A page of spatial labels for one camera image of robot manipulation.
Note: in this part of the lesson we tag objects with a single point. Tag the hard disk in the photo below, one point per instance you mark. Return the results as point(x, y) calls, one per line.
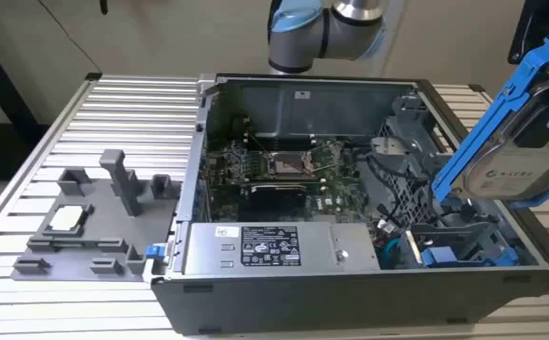
point(515, 166)

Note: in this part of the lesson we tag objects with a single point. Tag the grey parts rack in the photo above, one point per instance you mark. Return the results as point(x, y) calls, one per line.
point(99, 226)

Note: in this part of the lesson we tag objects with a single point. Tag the blue case latch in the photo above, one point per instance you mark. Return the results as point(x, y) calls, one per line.
point(155, 251)

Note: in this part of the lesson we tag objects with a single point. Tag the black graphics card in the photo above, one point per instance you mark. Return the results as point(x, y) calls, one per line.
point(269, 205)

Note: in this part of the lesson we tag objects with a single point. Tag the green motherboard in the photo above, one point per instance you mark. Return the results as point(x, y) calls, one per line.
point(345, 191)

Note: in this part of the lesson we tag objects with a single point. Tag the blue disk carrier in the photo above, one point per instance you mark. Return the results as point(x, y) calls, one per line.
point(437, 255)

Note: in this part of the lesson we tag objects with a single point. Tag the CPU socket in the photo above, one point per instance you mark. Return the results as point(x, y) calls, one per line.
point(285, 163)

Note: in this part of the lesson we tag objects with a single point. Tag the silver power supply unit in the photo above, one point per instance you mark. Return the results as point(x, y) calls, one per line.
point(208, 248)

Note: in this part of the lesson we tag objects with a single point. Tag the metal disk bay cage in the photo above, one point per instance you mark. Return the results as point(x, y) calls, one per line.
point(397, 184)

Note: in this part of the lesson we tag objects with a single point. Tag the black open PC case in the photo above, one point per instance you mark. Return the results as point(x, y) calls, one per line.
point(303, 304)

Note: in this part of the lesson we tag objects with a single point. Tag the silver CPU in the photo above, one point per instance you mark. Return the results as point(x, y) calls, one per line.
point(68, 216)

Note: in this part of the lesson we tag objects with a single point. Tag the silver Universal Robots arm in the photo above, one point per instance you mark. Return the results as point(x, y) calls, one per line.
point(303, 46)

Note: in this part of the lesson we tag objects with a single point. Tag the black floor box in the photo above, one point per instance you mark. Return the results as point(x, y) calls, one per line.
point(0, 156)

